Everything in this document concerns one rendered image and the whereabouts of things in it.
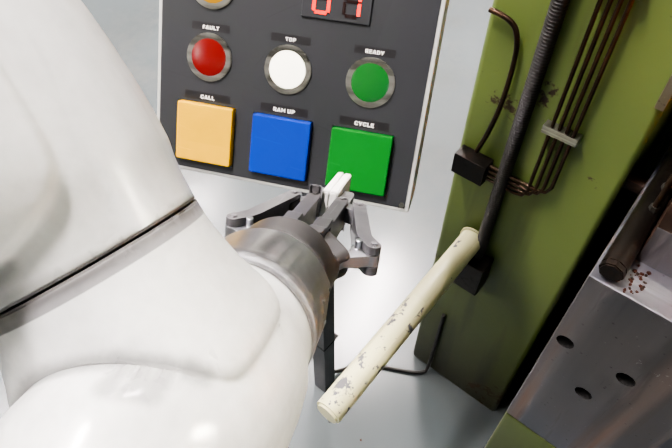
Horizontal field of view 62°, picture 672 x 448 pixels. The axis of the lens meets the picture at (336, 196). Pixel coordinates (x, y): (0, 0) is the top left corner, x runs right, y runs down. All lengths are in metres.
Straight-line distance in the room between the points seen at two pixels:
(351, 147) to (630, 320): 0.40
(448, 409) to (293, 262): 1.32
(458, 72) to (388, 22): 1.93
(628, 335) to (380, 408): 0.92
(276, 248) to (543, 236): 0.76
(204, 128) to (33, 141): 0.52
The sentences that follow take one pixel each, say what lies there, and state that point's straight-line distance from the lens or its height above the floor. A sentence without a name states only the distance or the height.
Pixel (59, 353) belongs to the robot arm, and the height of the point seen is 1.30.
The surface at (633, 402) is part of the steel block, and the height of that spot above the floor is 0.73.
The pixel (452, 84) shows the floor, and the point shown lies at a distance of 2.50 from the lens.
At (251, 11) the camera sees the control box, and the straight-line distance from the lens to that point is 0.70.
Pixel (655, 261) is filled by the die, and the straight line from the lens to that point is 0.79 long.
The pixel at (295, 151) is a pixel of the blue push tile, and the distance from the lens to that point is 0.69.
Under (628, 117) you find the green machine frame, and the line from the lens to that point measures 0.85.
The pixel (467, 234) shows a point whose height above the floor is 0.64.
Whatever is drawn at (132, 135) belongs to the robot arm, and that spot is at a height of 1.34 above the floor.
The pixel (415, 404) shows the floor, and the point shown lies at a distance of 1.61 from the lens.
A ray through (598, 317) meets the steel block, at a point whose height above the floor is 0.85.
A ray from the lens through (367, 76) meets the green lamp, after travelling 0.66.
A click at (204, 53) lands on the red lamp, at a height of 1.09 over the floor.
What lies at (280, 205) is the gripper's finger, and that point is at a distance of 0.49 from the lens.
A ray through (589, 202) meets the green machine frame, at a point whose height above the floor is 0.83.
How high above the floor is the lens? 1.49
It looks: 49 degrees down
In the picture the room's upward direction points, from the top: straight up
